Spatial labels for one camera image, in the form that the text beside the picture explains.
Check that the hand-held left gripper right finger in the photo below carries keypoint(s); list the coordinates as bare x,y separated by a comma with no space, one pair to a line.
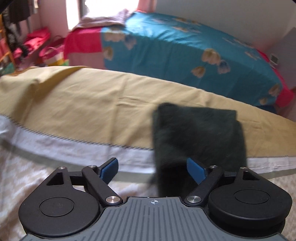
196,172

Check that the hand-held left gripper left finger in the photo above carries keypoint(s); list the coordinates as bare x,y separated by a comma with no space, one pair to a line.
108,171

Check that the dark green sweater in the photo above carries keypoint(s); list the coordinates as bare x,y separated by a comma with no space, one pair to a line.
198,143

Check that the red clothes on shelf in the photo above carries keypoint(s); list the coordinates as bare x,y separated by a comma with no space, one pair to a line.
34,40

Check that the dark hanging clothes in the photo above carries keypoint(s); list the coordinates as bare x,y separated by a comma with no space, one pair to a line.
13,18

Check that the patterned beige bed sheet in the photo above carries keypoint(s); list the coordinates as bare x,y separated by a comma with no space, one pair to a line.
81,104

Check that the teal floral blanket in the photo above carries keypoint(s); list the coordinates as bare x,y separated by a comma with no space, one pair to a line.
173,46

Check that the pink basket bag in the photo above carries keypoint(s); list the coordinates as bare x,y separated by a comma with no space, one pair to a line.
52,54

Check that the white device on nightstand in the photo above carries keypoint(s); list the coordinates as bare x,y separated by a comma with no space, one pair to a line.
274,59

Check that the pale pink cloth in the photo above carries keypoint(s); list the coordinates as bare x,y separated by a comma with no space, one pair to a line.
104,20

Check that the wooden rack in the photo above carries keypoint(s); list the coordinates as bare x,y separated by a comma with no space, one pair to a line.
5,55

